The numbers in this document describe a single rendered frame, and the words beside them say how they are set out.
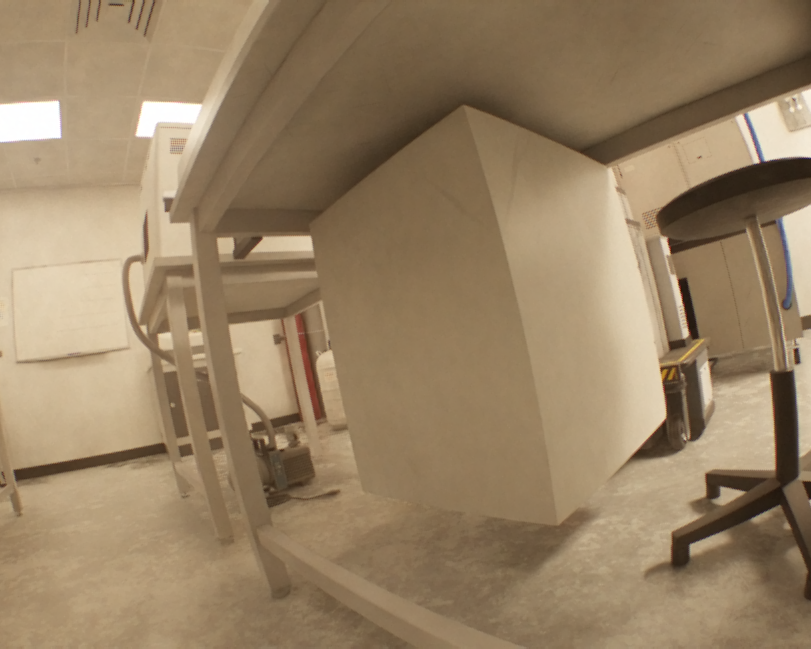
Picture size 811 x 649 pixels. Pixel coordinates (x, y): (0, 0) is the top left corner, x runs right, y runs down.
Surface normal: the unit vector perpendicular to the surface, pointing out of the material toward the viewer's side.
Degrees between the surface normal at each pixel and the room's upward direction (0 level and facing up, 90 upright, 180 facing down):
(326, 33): 90
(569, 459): 90
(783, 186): 153
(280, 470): 90
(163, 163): 90
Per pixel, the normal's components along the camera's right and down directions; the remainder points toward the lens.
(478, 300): -0.76, 0.11
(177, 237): 0.62, -0.18
